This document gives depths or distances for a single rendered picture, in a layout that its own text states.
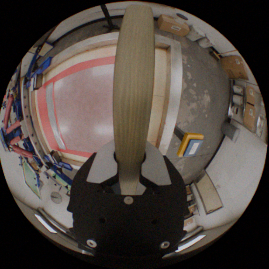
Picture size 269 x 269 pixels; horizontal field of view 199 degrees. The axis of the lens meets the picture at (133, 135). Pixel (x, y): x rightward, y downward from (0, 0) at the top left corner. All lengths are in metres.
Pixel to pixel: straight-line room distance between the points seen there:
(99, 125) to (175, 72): 0.30
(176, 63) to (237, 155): 3.19
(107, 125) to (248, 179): 3.50
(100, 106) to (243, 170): 3.44
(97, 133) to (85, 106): 0.11
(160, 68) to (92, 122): 0.29
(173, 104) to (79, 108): 0.31
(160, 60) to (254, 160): 3.24
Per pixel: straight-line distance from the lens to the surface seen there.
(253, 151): 3.22
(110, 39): 0.29
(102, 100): 0.26
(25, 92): 0.73
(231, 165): 3.39
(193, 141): 0.39
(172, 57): 0.27
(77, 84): 0.31
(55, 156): 0.54
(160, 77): 0.26
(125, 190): 0.15
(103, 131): 0.29
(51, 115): 0.45
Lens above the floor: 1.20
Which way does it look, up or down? 61 degrees down
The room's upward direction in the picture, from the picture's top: 179 degrees clockwise
